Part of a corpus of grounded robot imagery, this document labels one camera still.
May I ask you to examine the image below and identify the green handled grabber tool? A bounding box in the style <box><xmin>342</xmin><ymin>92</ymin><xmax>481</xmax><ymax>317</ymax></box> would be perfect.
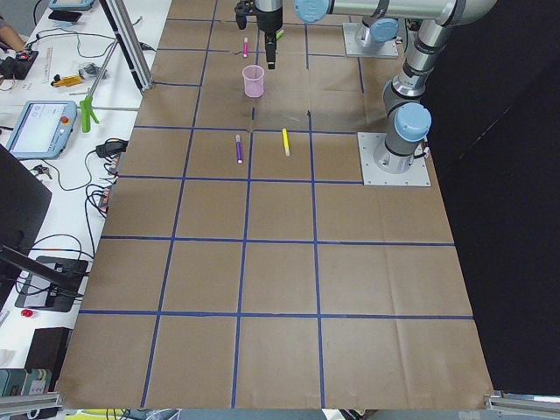
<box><xmin>80</xmin><ymin>40</ymin><xmax>118</xmax><ymax>133</ymax></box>

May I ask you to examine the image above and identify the black power adapter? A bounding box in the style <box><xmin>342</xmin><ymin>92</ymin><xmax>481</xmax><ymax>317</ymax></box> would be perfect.
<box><xmin>95</xmin><ymin>138</ymin><xmax>129</xmax><ymax>158</ymax></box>

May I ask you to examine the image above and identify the yellow pen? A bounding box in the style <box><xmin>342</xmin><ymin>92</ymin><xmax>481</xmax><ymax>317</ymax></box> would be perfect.
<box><xmin>282</xmin><ymin>128</ymin><xmax>291</xmax><ymax>157</ymax></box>

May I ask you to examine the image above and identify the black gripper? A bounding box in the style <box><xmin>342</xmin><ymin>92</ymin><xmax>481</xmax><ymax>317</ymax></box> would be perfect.
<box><xmin>234</xmin><ymin>0</ymin><xmax>284</xmax><ymax>70</ymax></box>

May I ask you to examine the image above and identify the aluminium frame post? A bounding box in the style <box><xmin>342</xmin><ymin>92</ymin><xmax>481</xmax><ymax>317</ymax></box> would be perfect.
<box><xmin>100</xmin><ymin>0</ymin><xmax>152</xmax><ymax>93</ymax></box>

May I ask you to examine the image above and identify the purple pen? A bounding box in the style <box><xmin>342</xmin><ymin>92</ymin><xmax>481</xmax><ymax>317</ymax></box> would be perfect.
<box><xmin>234</xmin><ymin>134</ymin><xmax>244</xmax><ymax>165</ymax></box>

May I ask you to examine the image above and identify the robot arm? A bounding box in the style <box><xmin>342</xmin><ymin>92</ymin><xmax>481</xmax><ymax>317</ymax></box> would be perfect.
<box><xmin>234</xmin><ymin>0</ymin><xmax>495</xmax><ymax>70</ymax></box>
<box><xmin>374</xmin><ymin>1</ymin><xmax>495</xmax><ymax>174</ymax></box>

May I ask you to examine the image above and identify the pink mesh cup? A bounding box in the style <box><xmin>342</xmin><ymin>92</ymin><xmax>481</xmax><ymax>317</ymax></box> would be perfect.
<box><xmin>241</xmin><ymin>65</ymin><xmax>265</xmax><ymax>98</ymax></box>

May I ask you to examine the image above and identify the black monitor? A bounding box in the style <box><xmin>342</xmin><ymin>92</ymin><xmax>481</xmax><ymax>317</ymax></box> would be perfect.
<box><xmin>1</xmin><ymin>148</ymin><xmax>88</xmax><ymax>312</ymax></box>

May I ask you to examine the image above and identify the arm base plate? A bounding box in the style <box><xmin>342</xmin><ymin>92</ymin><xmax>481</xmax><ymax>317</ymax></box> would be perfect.
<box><xmin>343</xmin><ymin>23</ymin><xmax>399</xmax><ymax>60</ymax></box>
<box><xmin>357</xmin><ymin>132</ymin><xmax>431</xmax><ymax>187</ymax></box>

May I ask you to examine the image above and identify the pink pen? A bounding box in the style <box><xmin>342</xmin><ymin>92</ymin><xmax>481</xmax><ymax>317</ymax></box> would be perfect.
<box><xmin>241</xmin><ymin>38</ymin><xmax>249</xmax><ymax>58</ymax></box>

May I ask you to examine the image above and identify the yellow black tool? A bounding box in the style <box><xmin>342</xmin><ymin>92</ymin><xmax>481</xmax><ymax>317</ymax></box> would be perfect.
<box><xmin>51</xmin><ymin>74</ymin><xmax>84</xmax><ymax>88</ymax></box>

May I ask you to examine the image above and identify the blue teach pendant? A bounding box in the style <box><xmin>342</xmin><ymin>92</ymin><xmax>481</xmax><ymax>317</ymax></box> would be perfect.
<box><xmin>7</xmin><ymin>101</ymin><xmax>77</xmax><ymax>160</ymax></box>

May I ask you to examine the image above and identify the brown paper table cover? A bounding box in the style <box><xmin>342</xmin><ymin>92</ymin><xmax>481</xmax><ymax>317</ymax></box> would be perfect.
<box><xmin>58</xmin><ymin>1</ymin><xmax>492</xmax><ymax>410</ymax></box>

